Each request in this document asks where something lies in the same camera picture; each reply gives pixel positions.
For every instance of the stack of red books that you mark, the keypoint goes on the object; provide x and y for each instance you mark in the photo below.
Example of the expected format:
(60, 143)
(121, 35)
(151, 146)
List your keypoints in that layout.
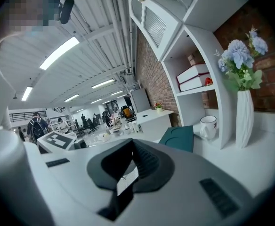
(194, 85)

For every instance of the person's white t-shirt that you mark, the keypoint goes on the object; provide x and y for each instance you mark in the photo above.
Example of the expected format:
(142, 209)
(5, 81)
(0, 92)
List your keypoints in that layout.
(1, 149)

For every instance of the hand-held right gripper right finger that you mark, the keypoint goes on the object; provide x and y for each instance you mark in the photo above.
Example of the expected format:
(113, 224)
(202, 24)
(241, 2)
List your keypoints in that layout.
(175, 173)

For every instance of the grey metal cabinet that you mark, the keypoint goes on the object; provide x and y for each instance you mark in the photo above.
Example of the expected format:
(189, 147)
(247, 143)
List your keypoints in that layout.
(139, 100)

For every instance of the white side table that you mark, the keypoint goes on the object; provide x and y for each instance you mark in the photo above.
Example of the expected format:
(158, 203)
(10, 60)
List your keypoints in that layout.
(154, 119)

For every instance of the dark teal box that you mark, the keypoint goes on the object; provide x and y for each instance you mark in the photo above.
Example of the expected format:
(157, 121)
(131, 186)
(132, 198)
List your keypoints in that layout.
(178, 138)

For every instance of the white ribbed vase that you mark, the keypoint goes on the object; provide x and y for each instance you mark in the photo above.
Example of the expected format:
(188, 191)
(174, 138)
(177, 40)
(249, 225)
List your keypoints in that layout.
(244, 119)

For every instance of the blue artificial flowers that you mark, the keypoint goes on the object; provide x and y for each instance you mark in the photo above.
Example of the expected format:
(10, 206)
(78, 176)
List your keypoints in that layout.
(241, 55)

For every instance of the person's head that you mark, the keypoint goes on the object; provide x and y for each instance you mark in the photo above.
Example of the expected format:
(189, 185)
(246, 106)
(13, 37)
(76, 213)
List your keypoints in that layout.
(29, 8)

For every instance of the left hand-held gripper grey camera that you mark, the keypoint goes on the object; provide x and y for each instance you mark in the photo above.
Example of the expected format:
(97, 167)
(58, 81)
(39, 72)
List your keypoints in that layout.
(80, 144)

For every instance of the long ceiling light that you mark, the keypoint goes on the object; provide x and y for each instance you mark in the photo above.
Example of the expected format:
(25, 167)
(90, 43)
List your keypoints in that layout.
(58, 53)
(71, 98)
(102, 83)
(26, 93)

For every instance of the white shelf unit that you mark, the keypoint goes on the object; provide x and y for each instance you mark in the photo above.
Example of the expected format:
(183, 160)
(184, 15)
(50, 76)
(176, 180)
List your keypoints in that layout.
(198, 55)

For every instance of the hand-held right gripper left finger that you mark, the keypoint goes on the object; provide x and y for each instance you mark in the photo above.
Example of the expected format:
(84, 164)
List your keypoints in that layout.
(92, 168)

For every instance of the black head camera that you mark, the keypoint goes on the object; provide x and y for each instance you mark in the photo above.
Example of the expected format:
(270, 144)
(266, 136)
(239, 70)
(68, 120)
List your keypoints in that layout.
(65, 10)

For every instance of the orange black office chair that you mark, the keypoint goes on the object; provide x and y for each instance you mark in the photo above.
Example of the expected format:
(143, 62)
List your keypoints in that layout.
(127, 113)

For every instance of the white glass cabinet door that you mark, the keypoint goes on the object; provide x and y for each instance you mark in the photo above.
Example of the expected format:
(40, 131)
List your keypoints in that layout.
(151, 25)

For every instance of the small red flower ornament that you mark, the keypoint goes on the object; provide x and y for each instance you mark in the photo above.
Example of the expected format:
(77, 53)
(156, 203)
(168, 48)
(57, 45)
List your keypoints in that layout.
(208, 81)

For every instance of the white mug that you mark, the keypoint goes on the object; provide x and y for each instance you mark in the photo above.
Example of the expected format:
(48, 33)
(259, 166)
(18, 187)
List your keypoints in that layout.
(208, 126)

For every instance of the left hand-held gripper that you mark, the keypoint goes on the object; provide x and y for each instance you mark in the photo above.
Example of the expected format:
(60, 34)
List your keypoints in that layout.
(57, 140)

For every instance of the small potted flowers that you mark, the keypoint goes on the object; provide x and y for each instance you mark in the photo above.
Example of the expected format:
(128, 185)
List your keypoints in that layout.
(158, 107)

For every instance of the white trash bin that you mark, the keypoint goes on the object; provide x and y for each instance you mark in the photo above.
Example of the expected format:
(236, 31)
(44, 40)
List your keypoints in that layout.
(134, 127)

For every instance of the white desk with drawers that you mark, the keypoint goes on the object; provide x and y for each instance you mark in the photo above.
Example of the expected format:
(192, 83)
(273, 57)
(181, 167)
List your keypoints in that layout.
(245, 154)

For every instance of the red hardcover book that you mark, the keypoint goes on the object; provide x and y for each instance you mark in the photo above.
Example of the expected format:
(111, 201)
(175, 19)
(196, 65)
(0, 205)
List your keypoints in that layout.
(192, 73)

